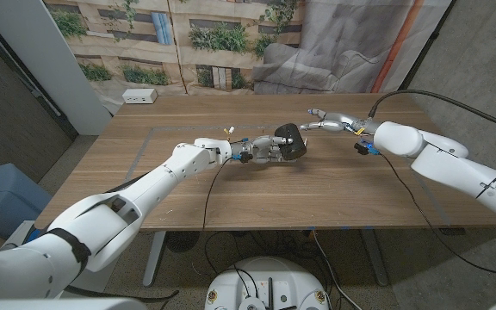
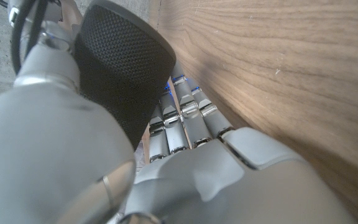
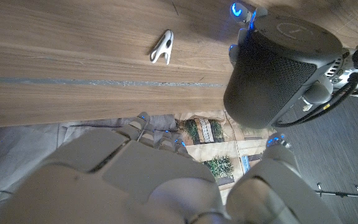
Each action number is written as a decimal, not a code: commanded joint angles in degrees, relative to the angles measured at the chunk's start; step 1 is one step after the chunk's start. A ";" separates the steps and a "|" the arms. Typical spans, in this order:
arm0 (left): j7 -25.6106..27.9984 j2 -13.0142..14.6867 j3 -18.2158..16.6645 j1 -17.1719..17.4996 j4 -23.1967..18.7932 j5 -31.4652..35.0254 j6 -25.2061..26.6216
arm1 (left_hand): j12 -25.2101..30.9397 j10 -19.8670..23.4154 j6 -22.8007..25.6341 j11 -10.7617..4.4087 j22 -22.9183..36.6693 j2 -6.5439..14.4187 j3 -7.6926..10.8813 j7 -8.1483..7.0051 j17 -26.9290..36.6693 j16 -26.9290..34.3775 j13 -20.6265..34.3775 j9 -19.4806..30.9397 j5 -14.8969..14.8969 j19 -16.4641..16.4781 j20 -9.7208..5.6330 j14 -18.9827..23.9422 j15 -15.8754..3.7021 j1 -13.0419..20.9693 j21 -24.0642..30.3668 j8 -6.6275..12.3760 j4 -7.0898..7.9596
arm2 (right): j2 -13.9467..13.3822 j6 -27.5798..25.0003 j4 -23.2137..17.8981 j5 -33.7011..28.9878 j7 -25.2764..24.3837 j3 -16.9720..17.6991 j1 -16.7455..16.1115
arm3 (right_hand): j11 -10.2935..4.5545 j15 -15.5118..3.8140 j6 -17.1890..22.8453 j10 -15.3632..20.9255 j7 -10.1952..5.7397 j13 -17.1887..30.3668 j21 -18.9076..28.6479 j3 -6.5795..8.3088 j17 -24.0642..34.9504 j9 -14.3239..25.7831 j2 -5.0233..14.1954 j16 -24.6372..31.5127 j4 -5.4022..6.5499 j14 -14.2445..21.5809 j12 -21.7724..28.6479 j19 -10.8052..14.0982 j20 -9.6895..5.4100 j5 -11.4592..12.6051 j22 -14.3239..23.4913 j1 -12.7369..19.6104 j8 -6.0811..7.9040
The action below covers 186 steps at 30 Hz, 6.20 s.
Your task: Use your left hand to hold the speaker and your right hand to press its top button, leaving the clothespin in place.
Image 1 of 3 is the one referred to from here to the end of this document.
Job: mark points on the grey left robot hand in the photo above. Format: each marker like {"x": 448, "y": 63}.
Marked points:
{"x": 261, "y": 150}

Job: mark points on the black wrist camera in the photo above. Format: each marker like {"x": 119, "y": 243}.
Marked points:
{"x": 363, "y": 148}
{"x": 245, "y": 157}

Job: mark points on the blue plastic bin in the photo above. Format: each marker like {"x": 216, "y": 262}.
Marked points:
{"x": 2, "y": 198}

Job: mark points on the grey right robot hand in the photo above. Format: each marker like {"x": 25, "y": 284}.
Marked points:
{"x": 342, "y": 122}

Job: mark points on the white table leg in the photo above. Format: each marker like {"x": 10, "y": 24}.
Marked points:
{"x": 153, "y": 262}

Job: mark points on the white pillar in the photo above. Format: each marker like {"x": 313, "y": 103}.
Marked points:
{"x": 50, "y": 64}

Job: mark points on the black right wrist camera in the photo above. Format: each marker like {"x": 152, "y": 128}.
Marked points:
{"x": 363, "y": 148}

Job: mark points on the printed fabric backdrop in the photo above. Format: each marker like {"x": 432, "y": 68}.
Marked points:
{"x": 231, "y": 43}

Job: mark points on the black backdrop pole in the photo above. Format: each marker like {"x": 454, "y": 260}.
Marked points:
{"x": 426, "y": 45}

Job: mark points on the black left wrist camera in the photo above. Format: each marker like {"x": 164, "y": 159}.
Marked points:
{"x": 245, "y": 157}

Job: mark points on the white power strip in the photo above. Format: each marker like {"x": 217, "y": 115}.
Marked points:
{"x": 139, "y": 96}

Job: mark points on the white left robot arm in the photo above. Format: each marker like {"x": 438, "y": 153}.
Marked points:
{"x": 101, "y": 219}

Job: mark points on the grey table leg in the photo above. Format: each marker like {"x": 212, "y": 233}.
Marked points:
{"x": 377, "y": 262}

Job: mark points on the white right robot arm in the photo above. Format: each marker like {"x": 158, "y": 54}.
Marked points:
{"x": 446, "y": 163}

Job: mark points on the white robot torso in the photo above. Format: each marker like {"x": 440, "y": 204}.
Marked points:
{"x": 267, "y": 280}

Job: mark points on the black round floor object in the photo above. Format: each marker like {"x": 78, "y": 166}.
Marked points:
{"x": 182, "y": 241}

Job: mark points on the blue object on floor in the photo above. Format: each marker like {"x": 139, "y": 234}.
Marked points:
{"x": 33, "y": 235}

